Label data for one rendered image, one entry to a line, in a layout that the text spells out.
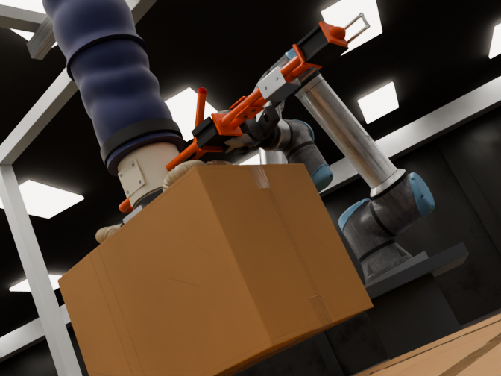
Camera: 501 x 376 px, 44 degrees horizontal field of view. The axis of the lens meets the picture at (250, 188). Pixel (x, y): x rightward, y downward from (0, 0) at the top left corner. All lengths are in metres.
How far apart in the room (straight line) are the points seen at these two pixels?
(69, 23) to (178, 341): 0.92
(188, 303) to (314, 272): 0.29
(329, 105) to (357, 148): 0.18
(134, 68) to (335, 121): 0.75
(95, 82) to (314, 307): 0.84
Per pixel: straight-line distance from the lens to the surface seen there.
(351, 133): 2.14
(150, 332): 1.45
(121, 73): 1.71
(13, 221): 5.39
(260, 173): 1.43
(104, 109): 1.68
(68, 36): 1.81
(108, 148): 1.65
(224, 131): 1.47
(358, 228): 2.21
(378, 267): 2.17
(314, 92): 2.14
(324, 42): 1.32
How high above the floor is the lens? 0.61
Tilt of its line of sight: 17 degrees up
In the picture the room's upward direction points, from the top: 25 degrees counter-clockwise
